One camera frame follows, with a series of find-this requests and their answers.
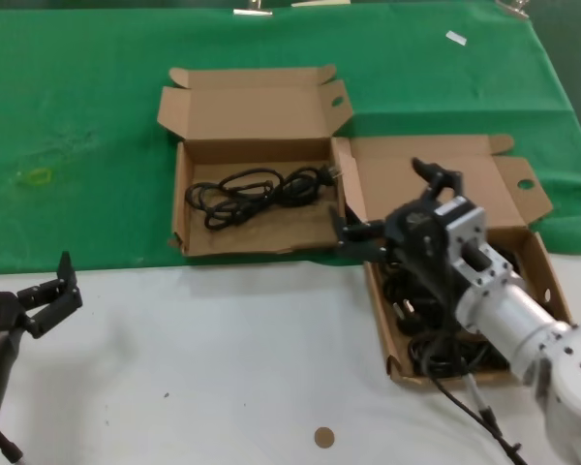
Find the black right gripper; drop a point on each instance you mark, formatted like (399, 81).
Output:
(416, 232)

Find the cardboard box with round hole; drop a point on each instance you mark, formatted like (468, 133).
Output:
(392, 169)

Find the cardboard box with torn edge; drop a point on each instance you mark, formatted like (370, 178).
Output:
(271, 235)

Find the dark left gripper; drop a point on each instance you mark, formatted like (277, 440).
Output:
(0, 339)

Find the round brown paper sticker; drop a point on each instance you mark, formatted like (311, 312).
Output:
(323, 438)

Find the white tape piece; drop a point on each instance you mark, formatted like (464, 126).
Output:
(456, 38)

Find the wide metal binder clip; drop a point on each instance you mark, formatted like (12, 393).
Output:
(253, 9)

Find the angled metal binder clip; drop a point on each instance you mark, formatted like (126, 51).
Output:
(513, 7)

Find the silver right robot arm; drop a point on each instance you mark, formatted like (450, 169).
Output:
(513, 310)

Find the green table cloth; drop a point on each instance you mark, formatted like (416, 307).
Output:
(77, 97)

